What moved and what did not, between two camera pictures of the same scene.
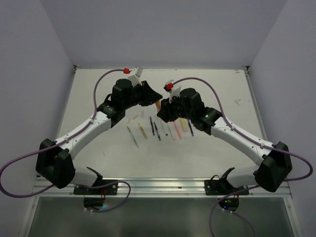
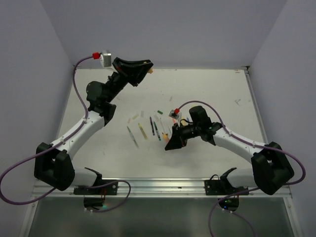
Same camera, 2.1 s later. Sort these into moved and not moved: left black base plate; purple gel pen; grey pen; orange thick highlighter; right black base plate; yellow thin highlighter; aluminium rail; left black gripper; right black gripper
Moved: right black gripper; left black gripper; orange thick highlighter
Not moved: purple gel pen; aluminium rail; grey pen; left black base plate; yellow thin highlighter; right black base plate
